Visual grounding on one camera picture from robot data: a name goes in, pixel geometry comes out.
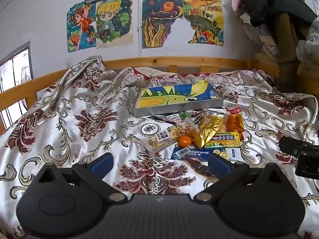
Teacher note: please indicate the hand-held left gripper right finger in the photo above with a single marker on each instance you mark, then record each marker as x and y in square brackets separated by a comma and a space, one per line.
[219, 165]

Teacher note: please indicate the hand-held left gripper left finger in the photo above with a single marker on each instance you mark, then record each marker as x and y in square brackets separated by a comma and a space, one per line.
[101, 165]

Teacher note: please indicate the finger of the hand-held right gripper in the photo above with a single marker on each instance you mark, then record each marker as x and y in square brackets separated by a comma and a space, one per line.
[289, 147]

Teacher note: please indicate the dark brown snack packet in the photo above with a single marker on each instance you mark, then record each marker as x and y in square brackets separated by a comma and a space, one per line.
[199, 166]

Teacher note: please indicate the blue white snack packet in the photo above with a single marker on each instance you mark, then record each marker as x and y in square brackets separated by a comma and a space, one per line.
[199, 153]

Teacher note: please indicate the yellow green snack packet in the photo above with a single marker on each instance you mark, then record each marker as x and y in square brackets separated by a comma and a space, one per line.
[224, 138]

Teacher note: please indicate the gold foil snack packet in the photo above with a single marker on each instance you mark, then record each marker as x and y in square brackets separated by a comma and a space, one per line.
[206, 132]

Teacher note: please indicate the small orange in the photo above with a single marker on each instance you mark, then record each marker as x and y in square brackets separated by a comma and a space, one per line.
[184, 141]

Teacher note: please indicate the orange snack packet red label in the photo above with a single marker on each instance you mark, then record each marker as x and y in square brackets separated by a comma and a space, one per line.
[235, 123]

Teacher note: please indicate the clear nut snack packet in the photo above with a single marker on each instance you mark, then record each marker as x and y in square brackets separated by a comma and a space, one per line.
[167, 135]

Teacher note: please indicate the white green snack packet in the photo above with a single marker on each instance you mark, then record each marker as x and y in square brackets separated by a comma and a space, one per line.
[169, 118]

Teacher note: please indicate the grey tray with painted lining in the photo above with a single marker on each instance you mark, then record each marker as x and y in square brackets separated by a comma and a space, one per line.
[159, 97]

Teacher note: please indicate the green sausage stick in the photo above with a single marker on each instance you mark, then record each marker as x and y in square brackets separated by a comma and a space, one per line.
[184, 115]

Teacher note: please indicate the floral printed satin blanket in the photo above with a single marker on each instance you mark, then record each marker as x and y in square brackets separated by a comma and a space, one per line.
[74, 99]

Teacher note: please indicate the clear plastic bag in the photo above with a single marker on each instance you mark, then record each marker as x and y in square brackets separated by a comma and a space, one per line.
[311, 42]

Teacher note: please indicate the beige pillow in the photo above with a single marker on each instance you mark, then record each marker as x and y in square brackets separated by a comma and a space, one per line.
[154, 71]

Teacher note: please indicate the wooden ladder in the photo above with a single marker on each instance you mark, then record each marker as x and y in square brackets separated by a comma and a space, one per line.
[284, 29]

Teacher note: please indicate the window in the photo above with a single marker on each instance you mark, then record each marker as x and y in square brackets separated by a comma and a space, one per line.
[15, 67]

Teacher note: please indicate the printed hanging cloth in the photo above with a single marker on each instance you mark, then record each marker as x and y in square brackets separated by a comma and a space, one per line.
[249, 17]

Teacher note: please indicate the white wall pipe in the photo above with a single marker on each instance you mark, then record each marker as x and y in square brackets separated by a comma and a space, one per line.
[139, 52]

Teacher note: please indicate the orange-haired girl wall poster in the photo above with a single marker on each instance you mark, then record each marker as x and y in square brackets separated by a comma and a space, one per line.
[79, 27]

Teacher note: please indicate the blond figure wall poster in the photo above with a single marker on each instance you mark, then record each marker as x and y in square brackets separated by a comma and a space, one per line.
[112, 22]

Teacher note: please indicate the landscape wall poster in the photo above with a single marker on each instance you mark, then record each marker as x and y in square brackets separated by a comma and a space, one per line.
[204, 12]

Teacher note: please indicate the blue swirl wall poster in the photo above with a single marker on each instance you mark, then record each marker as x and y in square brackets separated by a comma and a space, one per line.
[159, 17]

